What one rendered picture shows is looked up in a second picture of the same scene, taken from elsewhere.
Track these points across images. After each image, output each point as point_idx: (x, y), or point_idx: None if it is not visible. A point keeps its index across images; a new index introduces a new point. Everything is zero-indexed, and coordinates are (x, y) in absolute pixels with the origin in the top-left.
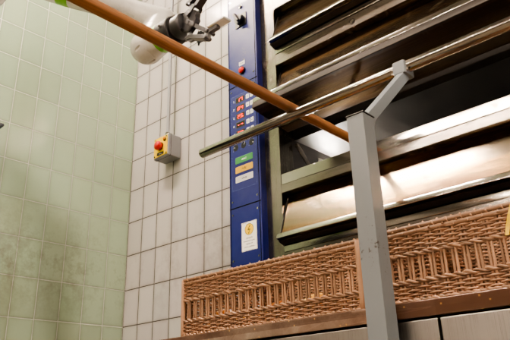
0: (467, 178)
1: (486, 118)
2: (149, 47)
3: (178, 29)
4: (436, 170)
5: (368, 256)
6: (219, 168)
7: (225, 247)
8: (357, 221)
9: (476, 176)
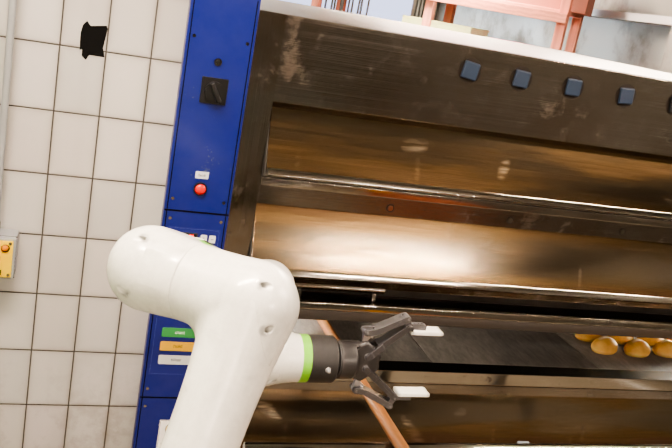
0: (445, 438)
1: (479, 387)
2: (287, 382)
3: (351, 378)
4: (418, 416)
5: None
6: (114, 318)
7: (111, 433)
8: None
9: (453, 438)
